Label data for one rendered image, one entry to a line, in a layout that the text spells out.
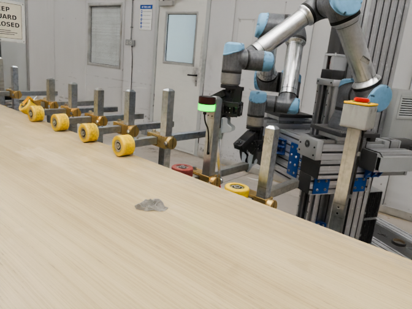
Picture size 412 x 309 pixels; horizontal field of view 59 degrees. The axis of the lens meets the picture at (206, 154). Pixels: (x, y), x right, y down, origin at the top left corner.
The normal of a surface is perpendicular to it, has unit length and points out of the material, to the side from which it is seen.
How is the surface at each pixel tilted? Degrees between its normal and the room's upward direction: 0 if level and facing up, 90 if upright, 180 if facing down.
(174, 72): 90
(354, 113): 90
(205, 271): 0
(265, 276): 0
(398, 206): 90
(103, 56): 90
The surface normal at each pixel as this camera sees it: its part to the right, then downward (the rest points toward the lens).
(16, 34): 0.74, 0.23
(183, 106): -0.63, 0.14
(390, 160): 0.36, 0.27
